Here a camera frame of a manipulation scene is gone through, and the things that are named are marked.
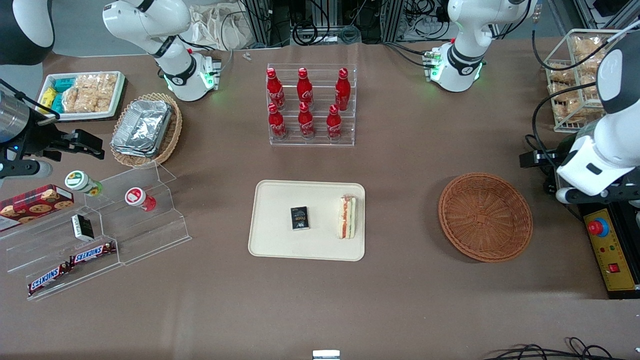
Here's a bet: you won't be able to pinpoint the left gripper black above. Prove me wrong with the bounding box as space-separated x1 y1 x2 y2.
520 145 571 169

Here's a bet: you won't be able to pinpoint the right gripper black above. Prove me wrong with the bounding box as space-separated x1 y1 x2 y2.
17 116 106 162

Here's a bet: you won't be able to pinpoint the triangle sandwich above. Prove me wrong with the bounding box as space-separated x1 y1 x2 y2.
338 195 357 240

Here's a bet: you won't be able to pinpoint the white snack tray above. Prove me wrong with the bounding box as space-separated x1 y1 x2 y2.
37 71 126 122

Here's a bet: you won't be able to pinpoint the aluminium foil tray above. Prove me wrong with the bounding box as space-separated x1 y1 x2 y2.
114 99 173 153
111 135 161 159

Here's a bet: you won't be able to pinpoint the brown round wicker basket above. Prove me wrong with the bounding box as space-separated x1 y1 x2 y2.
438 172 533 263

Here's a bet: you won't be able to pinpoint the light oval wicker basket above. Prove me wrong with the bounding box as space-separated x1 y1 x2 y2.
110 92 183 169

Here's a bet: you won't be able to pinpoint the cream plastic tray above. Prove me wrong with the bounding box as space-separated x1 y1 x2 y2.
248 180 366 262

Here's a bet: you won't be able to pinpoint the green sunflower yogurt cup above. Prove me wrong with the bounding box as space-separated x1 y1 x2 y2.
65 170 104 197

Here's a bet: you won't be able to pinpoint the clear bag of crackers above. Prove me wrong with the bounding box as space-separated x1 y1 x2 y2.
572 36 608 61
75 74 101 114
61 87 82 114
548 64 581 96
97 73 119 112

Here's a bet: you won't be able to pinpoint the red strawberry yogurt cup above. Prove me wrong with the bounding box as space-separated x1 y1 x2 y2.
125 187 157 212

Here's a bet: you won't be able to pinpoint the red tartan cookie box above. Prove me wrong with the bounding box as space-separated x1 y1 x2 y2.
0 184 75 232

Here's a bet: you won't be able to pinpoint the black box with white side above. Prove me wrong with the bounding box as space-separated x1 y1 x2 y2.
71 214 95 242

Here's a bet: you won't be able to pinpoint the Snickers chocolate bar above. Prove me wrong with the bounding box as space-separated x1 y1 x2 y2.
68 242 117 266
27 263 72 296

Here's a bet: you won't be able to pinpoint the clear acrylic tiered stand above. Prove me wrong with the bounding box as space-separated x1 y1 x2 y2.
0 161 192 302

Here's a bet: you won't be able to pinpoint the yellow emergency stop control box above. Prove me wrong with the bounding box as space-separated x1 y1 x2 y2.
581 204 640 300

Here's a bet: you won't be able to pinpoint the white cloth bag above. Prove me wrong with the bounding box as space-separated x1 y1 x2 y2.
187 2 256 51

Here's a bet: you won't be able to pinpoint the red cola bottle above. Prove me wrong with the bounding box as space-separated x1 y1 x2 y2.
266 68 285 110
297 67 314 108
326 104 343 141
268 103 288 141
298 102 315 140
335 67 352 111

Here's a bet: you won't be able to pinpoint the clear acrylic bottle rack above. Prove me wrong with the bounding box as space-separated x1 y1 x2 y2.
266 63 357 147

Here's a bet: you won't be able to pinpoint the small black box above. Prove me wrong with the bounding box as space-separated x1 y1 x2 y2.
290 206 310 231

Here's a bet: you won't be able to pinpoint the white wire basket rack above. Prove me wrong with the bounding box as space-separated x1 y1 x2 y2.
544 29 626 133

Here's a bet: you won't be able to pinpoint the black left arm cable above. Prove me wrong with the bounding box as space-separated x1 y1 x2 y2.
525 27 616 168

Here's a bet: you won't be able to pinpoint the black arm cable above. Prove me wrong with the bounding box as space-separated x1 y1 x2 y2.
525 27 616 168
0 77 62 120

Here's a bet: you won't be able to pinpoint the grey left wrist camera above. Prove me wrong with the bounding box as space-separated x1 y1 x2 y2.
556 186 586 205

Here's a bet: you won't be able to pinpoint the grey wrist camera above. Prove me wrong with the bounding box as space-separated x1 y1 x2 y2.
0 160 53 181
556 186 586 205

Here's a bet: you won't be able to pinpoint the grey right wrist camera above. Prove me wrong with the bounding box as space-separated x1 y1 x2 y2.
0 160 53 181

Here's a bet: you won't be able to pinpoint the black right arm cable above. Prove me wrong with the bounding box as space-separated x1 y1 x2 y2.
0 77 62 120

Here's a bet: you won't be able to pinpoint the black base cables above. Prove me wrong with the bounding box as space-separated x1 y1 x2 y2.
382 41 433 68

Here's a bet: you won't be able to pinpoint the black floor cables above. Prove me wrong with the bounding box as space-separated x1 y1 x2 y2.
482 337 640 360

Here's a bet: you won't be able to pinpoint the aluminium frame post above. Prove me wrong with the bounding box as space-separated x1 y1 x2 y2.
242 0 291 48

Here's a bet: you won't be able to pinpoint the black coiled cable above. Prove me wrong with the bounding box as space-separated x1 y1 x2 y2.
292 22 321 47

